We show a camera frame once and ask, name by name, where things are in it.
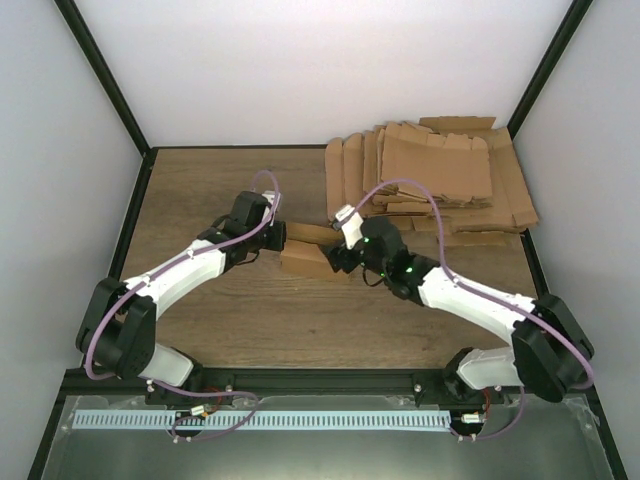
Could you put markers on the clear plastic sheet cover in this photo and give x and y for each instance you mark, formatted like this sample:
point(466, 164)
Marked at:
point(528, 439)

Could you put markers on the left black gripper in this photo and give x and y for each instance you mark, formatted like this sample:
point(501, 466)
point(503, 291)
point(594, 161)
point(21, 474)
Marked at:
point(278, 241)

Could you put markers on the black frame post right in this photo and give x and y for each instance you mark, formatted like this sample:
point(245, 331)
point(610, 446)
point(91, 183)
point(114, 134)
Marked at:
point(563, 35)

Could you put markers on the brown cardboard box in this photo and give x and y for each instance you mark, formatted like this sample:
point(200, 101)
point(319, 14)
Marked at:
point(302, 255)

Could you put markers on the stack of flat cardboard blanks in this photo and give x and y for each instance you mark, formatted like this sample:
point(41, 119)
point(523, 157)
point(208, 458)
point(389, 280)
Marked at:
point(461, 173)

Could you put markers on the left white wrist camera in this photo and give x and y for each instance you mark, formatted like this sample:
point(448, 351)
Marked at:
point(274, 199)

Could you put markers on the black frame post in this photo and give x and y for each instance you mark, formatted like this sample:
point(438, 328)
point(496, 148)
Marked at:
point(563, 35)
point(89, 47)

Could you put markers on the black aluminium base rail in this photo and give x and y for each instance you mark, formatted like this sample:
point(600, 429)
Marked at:
point(265, 382)

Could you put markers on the black frame post left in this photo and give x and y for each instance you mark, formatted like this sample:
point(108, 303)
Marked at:
point(89, 47)

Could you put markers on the light blue slotted cable duct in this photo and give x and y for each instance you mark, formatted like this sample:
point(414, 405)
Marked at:
point(403, 420)

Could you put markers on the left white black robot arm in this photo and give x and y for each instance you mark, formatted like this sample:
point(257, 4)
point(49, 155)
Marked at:
point(118, 331)

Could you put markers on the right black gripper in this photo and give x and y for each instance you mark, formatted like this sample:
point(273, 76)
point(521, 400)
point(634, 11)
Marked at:
point(338, 256)

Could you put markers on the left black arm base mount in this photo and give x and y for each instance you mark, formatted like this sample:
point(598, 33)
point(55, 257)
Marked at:
point(206, 384)

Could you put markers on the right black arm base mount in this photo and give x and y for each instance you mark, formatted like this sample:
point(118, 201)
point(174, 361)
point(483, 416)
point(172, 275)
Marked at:
point(437, 387)

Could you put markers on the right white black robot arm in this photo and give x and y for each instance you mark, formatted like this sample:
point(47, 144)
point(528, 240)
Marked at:
point(546, 352)

